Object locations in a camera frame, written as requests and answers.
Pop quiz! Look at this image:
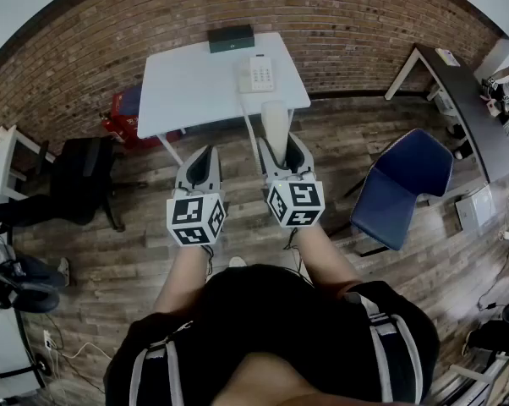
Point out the white metal rack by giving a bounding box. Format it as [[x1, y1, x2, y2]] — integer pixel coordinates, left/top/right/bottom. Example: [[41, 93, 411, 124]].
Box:
[[447, 348, 509, 406]]

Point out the white telephone handset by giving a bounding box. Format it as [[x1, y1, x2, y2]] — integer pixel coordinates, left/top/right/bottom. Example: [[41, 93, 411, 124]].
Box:
[[260, 99, 292, 165]]

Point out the white device on dark desk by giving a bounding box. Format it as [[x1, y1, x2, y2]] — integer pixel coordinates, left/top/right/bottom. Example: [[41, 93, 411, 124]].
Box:
[[434, 47, 461, 68]]

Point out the person's black shirt torso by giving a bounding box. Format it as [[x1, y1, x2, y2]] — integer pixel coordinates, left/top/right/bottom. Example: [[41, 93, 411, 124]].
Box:
[[104, 264, 441, 406]]

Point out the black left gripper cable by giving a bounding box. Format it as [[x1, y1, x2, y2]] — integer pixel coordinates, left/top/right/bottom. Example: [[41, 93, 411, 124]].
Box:
[[200, 244, 216, 277]]

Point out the white table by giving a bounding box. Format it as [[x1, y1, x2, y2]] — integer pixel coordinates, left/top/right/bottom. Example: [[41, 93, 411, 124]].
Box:
[[136, 31, 312, 165]]

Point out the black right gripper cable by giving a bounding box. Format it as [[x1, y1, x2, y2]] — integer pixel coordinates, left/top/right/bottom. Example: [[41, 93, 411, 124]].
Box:
[[282, 228, 315, 288]]

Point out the person's right forearm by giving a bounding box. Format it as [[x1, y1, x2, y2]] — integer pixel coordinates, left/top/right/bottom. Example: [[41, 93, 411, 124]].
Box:
[[293, 224, 364, 300]]

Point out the dark desk with white legs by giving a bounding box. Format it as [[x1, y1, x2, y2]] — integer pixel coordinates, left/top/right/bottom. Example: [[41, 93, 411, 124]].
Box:
[[384, 42, 509, 185]]

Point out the white floor cable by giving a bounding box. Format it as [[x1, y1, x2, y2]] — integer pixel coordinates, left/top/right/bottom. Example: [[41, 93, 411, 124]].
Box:
[[50, 339, 112, 362]]

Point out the blue chair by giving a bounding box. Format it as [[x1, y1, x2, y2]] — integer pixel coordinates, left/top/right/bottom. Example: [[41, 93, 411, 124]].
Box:
[[328, 128, 456, 258]]

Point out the person's left forearm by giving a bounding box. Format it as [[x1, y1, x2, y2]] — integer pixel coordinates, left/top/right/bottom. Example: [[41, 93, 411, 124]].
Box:
[[152, 244, 210, 315]]

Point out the dark green box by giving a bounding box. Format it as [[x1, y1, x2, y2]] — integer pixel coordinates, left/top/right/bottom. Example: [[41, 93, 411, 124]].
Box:
[[206, 24, 256, 55]]

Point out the white shelf unit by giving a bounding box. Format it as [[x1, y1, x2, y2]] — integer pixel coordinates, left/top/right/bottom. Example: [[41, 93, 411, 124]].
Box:
[[0, 124, 57, 206]]

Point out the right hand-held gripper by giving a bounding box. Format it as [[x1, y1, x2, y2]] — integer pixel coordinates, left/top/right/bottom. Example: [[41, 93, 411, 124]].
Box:
[[257, 132, 326, 229]]

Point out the black floor cable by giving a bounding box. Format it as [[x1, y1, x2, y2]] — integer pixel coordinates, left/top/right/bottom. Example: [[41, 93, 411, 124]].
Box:
[[476, 237, 509, 313]]

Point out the red fire extinguisher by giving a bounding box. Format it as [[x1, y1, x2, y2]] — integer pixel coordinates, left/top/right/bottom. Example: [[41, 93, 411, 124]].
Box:
[[99, 113, 124, 137]]

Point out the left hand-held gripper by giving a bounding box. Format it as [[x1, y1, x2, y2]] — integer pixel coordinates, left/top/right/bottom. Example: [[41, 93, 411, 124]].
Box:
[[166, 144, 227, 248]]

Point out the white telephone base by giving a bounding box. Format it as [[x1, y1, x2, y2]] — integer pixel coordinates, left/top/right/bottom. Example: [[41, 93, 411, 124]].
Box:
[[236, 56, 276, 96]]

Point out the white drawer cabinet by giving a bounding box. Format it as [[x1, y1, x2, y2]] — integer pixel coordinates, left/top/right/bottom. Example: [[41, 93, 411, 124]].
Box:
[[454, 185, 499, 233]]

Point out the red box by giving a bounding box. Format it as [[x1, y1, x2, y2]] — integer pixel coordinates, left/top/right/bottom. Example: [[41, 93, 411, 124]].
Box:
[[111, 85, 183, 151]]

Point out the black office chair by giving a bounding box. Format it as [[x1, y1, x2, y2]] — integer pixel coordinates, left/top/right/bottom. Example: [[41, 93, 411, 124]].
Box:
[[0, 135, 149, 233]]

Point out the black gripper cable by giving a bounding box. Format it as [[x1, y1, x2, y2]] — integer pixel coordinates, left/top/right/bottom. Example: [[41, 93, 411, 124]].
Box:
[[200, 244, 216, 277], [282, 228, 315, 288]]

